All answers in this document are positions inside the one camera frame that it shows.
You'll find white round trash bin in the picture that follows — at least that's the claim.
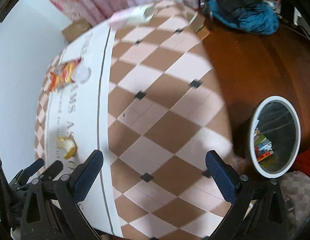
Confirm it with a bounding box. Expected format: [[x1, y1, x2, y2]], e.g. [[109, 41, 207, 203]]
[[245, 96, 301, 178]]

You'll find banana peel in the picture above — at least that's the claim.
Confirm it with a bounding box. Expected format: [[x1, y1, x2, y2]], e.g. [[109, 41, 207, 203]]
[[56, 137, 77, 159]]

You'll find checkered slipper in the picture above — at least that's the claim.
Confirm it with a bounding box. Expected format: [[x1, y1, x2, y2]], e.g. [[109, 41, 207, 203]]
[[279, 171, 310, 239]]

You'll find small blue white carton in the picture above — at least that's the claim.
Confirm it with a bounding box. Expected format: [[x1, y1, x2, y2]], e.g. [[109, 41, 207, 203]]
[[255, 139, 272, 152]]

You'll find red blanket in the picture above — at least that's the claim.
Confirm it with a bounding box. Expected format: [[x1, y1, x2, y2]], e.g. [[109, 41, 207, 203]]
[[292, 151, 310, 176]]

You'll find orange snack wrapper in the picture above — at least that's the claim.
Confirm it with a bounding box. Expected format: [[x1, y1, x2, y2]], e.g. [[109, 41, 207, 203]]
[[49, 57, 82, 92]]

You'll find white crumpled paper cup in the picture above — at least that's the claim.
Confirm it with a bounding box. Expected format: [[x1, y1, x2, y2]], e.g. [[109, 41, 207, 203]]
[[72, 66, 92, 84]]

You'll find checkered brown pink bedspread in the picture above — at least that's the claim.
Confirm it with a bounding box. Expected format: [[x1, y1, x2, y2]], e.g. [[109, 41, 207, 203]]
[[34, 1, 235, 239]]

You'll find brown paper bag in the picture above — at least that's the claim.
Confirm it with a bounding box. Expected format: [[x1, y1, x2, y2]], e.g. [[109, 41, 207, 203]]
[[62, 18, 92, 43]]

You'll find torn pink white box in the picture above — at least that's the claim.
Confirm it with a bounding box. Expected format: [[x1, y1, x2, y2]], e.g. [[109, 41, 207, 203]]
[[108, 3, 156, 30]]

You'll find blue sleeping bag pile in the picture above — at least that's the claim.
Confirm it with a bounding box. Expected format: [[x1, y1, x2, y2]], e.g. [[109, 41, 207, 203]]
[[208, 0, 279, 35]]

